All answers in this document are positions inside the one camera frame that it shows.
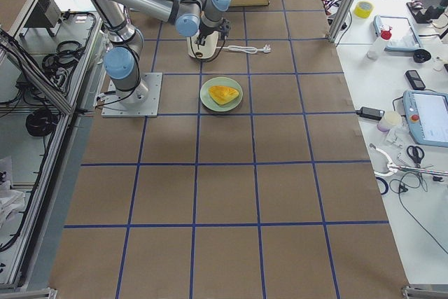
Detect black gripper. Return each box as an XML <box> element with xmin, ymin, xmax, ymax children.
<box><xmin>195</xmin><ymin>15</ymin><xmax>221</xmax><ymax>46</ymax></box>

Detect white two-slot toaster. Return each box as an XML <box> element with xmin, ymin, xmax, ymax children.
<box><xmin>186</xmin><ymin>32</ymin><xmax>218</xmax><ymax>60</ymax></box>

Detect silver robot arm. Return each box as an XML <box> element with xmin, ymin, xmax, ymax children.
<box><xmin>91</xmin><ymin>0</ymin><xmax>231</xmax><ymax>113</ymax></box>

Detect green round plate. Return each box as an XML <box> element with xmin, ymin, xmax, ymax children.
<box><xmin>199</xmin><ymin>76</ymin><xmax>243</xmax><ymax>112</ymax></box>

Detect golden pastry on plate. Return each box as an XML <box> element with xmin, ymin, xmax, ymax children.
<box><xmin>208</xmin><ymin>85</ymin><xmax>239</xmax><ymax>105</ymax></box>

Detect grey control box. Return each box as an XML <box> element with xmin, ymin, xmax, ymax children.
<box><xmin>24</xmin><ymin>0</ymin><xmax>62</xmax><ymax>37</ymax></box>

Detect yellow tape roll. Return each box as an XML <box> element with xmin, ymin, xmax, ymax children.
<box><xmin>353</xmin><ymin>1</ymin><xmax>374</xmax><ymax>19</ymax></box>

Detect red-capped squeeze bottle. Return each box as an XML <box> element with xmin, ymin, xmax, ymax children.
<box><xmin>366</xmin><ymin>25</ymin><xmax>392</xmax><ymax>60</ymax></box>

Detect black power adapter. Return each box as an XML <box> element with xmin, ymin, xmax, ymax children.
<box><xmin>356</xmin><ymin>106</ymin><xmax>384</xmax><ymax>121</ymax></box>

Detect blue teach pendant far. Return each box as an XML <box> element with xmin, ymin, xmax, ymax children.
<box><xmin>373</xmin><ymin>15</ymin><xmax>423</xmax><ymax>52</ymax></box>

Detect blue teach pendant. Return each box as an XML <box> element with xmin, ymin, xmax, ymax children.
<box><xmin>373</xmin><ymin>15</ymin><xmax>423</xmax><ymax>52</ymax></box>
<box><xmin>403</xmin><ymin>90</ymin><xmax>447</xmax><ymax>148</ymax></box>

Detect white purple jar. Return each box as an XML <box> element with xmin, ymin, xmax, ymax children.
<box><xmin>377</xmin><ymin>111</ymin><xmax>402</xmax><ymax>132</ymax></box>

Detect black lens cap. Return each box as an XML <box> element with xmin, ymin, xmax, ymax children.
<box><xmin>412</xmin><ymin>49</ymin><xmax>432</xmax><ymax>64</ymax></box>

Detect black phone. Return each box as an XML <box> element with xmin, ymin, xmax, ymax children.
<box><xmin>405</xmin><ymin>70</ymin><xmax>426</xmax><ymax>90</ymax></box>

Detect blue teach pendant near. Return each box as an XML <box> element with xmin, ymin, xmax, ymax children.
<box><xmin>403</xmin><ymin>90</ymin><xmax>447</xmax><ymax>148</ymax></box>

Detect black scissors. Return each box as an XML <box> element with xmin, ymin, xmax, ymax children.
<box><xmin>406</xmin><ymin>145</ymin><xmax>425</xmax><ymax>168</ymax></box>

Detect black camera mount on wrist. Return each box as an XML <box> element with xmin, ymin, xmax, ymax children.
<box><xmin>218</xmin><ymin>18</ymin><xmax>231</xmax><ymax>41</ymax></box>

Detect white power cord with plug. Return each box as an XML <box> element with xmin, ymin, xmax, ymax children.
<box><xmin>216</xmin><ymin>43</ymin><xmax>273</xmax><ymax>55</ymax></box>

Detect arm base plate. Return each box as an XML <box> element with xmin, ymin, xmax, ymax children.
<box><xmin>101</xmin><ymin>72</ymin><xmax>162</xmax><ymax>118</ymax></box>

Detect coiled black cable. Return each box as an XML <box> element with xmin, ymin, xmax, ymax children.
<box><xmin>25</xmin><ymin>108</ymin><xmax>57</xmax><ymax>138</ymax></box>

